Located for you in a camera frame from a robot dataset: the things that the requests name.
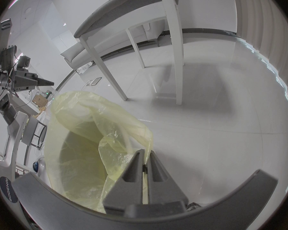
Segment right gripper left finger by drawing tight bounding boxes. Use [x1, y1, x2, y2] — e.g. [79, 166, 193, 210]
[103, 149, 144, 215]

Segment pale grey trash bin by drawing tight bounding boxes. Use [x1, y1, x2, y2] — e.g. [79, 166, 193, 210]
[45, 128, 115, 201]

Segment grey and white chair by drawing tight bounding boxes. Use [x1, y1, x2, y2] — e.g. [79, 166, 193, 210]
[73, 0, 185, 105]

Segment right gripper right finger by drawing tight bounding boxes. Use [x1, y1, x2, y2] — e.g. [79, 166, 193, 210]
[144, 150, 189, 211]

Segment pale grey sofa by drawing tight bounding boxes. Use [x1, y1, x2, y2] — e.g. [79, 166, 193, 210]
[60, 21, 166, 69]

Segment yellow plastic bag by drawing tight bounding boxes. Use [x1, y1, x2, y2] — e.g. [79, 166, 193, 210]
[44, 91, 154, 214]

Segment black plastic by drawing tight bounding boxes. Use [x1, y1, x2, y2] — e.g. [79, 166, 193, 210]
[186, 202, 202, 211]

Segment white curtain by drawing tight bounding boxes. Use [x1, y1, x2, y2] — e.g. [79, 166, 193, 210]
[231, 0, 288, 119]

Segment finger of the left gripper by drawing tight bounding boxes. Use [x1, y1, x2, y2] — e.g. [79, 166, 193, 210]
[26, 78, 55, 91]

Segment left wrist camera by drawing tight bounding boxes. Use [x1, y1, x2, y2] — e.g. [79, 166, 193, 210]
[19, 56, 31, 69]

